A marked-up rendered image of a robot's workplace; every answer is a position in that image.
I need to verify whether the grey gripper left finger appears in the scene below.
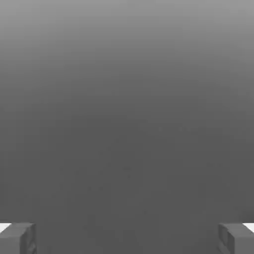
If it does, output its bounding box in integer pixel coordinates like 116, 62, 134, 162
0, 222, 37, 254

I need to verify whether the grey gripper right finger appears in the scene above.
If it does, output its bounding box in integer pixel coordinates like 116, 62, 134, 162
217, 222, 254, 254

